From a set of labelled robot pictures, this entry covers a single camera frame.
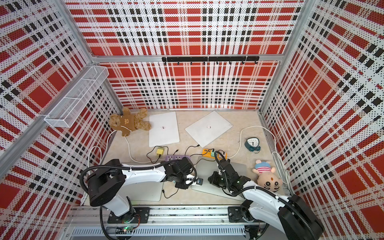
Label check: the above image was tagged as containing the silver laptop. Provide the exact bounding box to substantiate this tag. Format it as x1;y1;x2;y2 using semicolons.
192;157;247;201
118;164;166;202

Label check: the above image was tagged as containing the white wire mesh basket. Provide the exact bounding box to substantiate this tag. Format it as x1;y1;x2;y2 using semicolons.
44;66;109;128

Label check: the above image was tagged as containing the silver laptop front right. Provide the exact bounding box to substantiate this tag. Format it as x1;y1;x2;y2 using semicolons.
192;157;247;201

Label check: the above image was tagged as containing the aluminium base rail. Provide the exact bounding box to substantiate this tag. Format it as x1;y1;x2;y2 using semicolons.
64;204;313;240

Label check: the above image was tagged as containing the yellow usb charger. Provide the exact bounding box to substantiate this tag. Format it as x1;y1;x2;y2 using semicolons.
156;147;165;156

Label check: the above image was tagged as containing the silver laptop front left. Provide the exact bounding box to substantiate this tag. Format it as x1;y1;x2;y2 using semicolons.
118;164;166;202

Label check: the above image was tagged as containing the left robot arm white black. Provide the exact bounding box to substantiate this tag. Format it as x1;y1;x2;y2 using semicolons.
80;157;203;222

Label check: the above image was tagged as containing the black cable laptop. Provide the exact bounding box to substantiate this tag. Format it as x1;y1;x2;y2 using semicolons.
183;144;201;157
191;151;224;167
161;184;181;199
146;145;180;164

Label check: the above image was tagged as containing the white power cord right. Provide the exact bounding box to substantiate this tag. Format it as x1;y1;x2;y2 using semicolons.
226;125;302;205

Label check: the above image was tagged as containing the white power cord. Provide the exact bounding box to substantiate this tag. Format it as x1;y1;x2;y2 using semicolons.
80;129;169;205
226;125;302;205

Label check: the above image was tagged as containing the brown teddy bear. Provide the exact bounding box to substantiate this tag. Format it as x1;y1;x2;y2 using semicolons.
109;107;152;137

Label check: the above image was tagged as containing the white laptop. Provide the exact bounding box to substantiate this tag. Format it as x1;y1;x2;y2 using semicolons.
185;112;233;148
149;112;180;147

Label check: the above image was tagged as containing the white laptop back left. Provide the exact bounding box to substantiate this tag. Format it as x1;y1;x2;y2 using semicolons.
149;112;180;147

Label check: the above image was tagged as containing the orange power strip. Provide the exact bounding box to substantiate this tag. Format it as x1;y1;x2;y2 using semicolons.
202;149;228;159

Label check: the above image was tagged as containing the plush doll striped hat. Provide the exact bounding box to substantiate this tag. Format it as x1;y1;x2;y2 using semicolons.
252;160;283;193

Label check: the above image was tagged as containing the white laptop back right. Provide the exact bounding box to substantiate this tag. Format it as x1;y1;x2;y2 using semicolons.
185;112;233;148

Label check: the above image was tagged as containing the white power cord left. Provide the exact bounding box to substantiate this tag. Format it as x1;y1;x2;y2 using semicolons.
80;129;169;205

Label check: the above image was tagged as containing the teal usb charger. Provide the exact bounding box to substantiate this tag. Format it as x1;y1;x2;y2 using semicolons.
195;178;204;186

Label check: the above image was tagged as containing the black hook rail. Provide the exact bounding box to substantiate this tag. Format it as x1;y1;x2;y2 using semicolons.
162;56;260;64

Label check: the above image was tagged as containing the purple power strip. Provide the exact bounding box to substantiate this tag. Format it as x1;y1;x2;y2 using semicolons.
165;155;191;162

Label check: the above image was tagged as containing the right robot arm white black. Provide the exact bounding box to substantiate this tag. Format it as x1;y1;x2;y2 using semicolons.
209;151;324;240

